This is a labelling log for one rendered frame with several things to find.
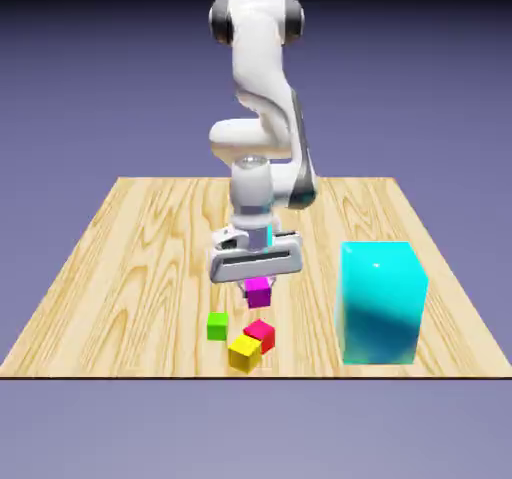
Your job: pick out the small green cube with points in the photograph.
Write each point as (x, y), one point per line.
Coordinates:
(217, 326)

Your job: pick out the small magenta cube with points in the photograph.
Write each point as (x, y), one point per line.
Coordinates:
(258, 293)

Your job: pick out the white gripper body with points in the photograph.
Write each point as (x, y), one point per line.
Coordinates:
(256, 265)

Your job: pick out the large cyan box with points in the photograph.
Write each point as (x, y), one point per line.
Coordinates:
(380, 303)

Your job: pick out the small yellow cube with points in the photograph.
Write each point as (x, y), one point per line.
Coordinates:
(244, 353)

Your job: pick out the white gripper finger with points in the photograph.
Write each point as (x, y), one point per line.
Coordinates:
(241, 288)
(272, 282)

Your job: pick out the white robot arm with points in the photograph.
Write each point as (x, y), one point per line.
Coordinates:
(260, 71)

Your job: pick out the small red cube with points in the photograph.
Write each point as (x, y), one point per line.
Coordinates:
(262, 333)

